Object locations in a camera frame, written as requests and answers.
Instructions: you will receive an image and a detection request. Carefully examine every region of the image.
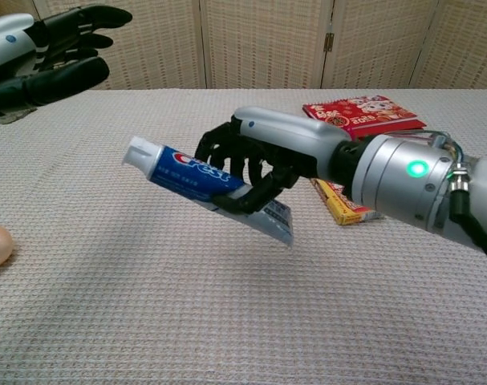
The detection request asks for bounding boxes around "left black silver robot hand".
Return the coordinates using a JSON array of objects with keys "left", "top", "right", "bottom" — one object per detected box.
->
[{"left": 0, "top": 4, "right": 134, "bottom": 120}]

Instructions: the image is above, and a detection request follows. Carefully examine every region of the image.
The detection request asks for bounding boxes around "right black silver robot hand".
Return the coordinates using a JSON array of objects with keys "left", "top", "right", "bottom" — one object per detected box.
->
[{"left": 193, "top": 106, "right": 352, "bottom": 213}]

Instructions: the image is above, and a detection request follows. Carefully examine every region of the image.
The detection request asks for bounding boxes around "blue white toothpaste tube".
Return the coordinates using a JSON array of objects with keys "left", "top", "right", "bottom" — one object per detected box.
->
[{"left": 121, "top": 136, "right": 295, "bottom": 250}]

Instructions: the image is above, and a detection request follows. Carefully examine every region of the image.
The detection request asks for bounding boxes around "red desk calendar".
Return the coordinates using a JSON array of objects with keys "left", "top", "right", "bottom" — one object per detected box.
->
[{"left": 302, "top": 95, "right": 428, "bottom": 141}]

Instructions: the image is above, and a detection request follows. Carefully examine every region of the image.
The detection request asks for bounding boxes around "yellow red snack packet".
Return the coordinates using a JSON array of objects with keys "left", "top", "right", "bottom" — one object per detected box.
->
[{"left": 310, "top": 178, "right": 384, "bottom": 225}]

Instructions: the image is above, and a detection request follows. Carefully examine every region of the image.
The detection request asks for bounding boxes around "woven folding screen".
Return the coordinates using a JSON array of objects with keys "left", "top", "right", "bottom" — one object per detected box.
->
[{"left": 0, "top": 0, "right": 487, "bottom": 90}]

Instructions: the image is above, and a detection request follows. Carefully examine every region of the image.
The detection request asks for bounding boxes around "beige woven tablecloth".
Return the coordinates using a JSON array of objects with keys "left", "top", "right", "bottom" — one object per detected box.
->
[{"left": 0, "top": 87, "right": 487, "bottom": 385}]

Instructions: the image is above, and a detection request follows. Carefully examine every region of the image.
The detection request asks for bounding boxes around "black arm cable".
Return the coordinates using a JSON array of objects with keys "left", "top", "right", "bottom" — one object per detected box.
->
[{"left": 447, "top": 172, "right": 487, "bottom": 270}]

